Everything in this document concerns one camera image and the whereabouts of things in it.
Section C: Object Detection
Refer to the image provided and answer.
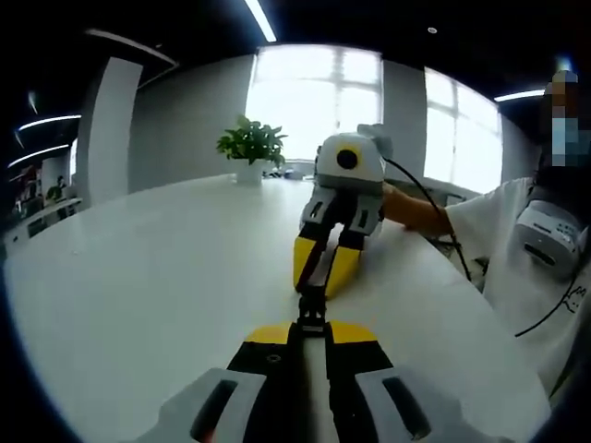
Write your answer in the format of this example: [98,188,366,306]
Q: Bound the white chest device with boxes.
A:
[514,197,584,281]

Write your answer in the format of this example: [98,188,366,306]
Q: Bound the person in white shirt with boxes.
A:
[445,177,591,402]

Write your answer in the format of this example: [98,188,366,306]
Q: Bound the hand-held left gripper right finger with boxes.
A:
[322,319,463,443]

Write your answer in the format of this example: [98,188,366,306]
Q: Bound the green potted plant white pot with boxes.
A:
[216,114,288,186]

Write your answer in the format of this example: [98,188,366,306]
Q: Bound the black chest device cable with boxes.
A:
[514,271,581,338]

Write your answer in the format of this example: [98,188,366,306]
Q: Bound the person's head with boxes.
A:
[530,82,591,204]

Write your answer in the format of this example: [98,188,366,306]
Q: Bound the black pronged plastic buckle part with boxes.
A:
[296,302,327,331]

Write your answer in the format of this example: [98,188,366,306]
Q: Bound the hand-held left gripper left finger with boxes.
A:
[156,320,297,443]

